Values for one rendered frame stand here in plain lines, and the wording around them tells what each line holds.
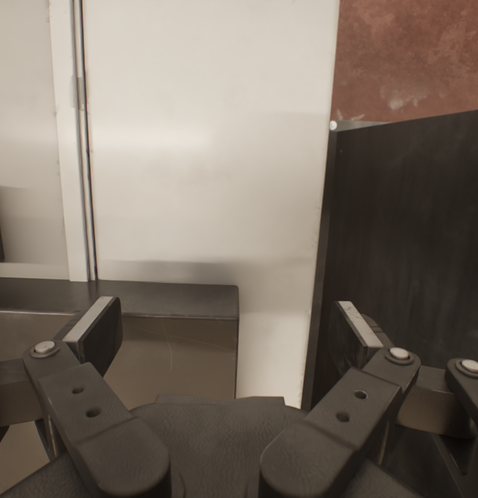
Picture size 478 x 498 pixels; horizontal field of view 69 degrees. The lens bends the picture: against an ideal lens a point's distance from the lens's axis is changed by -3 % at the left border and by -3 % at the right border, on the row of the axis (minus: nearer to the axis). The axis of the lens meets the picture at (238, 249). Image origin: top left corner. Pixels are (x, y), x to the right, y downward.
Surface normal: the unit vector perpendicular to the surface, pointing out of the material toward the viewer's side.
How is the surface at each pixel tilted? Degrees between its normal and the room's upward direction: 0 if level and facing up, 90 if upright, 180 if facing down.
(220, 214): 0
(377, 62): 0
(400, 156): 90
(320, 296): 0
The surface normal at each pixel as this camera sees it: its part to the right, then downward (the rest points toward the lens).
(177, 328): 0.01, 0.27
